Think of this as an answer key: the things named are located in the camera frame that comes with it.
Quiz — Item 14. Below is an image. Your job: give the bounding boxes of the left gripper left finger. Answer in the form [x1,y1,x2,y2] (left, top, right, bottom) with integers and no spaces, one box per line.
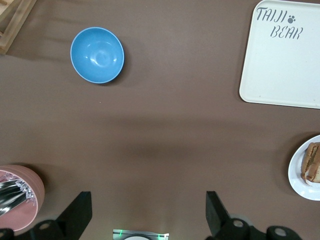
[0,191,93,240]

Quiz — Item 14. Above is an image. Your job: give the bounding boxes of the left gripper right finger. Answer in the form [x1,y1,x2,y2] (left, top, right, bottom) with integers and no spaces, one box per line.
[204,190,305,240]

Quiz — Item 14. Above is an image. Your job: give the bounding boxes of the round white plate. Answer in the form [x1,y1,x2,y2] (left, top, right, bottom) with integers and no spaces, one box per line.
[287,134,320,201]

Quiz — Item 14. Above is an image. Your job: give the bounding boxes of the brown bread slice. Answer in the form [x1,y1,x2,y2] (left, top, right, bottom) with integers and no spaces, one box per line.
[311,141,320,185]
[299,142,316,183]

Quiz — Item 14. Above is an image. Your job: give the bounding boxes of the pink ribbed bowl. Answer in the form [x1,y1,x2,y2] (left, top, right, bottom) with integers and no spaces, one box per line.
[0,164,46,232]

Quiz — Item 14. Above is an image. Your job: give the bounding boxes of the clear crinkled plastic pieces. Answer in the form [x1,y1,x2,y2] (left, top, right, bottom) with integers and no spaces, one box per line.
[2,174,36,208]

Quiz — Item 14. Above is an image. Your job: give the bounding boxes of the steel ladle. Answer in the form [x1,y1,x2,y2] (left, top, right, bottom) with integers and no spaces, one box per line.
[0,181,28,218]

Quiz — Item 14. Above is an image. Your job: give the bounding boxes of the cream bear print tray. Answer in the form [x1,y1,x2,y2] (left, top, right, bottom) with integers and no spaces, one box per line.
[238,0,320,110]

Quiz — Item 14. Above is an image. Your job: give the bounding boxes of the blue bowl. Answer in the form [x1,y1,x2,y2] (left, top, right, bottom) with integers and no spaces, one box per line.
[69,27,125,85]

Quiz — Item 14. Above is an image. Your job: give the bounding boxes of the wooden cup rack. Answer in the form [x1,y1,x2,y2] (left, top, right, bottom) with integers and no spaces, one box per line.
[0,0,38,56]

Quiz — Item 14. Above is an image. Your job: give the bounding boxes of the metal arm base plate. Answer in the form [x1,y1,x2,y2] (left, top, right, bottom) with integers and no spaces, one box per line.
[112,229,170,240]

